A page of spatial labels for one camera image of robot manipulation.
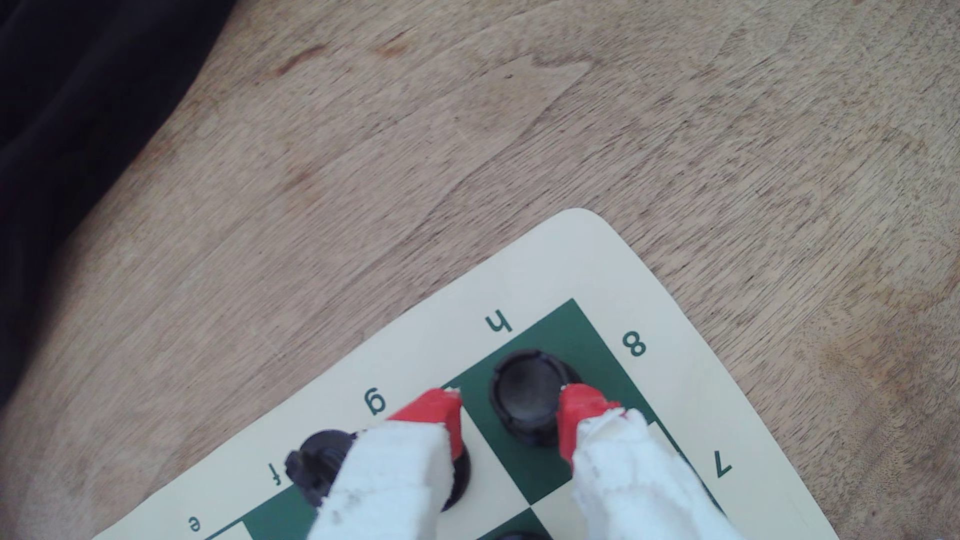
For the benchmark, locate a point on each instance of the black chess king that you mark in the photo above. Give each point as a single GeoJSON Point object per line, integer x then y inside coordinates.
{"type": "Point", "coordinates": [319, 465]}

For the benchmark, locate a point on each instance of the black cloth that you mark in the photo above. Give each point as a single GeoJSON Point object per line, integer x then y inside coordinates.
{"type": "Point", "coordinates": [75, 112]}

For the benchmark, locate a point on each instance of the green and cream chess mat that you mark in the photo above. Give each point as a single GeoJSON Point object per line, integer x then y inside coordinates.
{"type": "Point", "coordinates": [570, 262]}

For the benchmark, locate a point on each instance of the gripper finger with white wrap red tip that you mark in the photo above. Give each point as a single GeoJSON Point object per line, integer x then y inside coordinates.
{"type": "Point", "coordinates": [390, 480]}
{"type": "Point", "coordinates": [630, 480]}

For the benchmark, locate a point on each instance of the black chess rook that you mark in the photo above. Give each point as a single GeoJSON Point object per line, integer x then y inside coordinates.
{"type": "Point", "coordinates": [525, 390]}

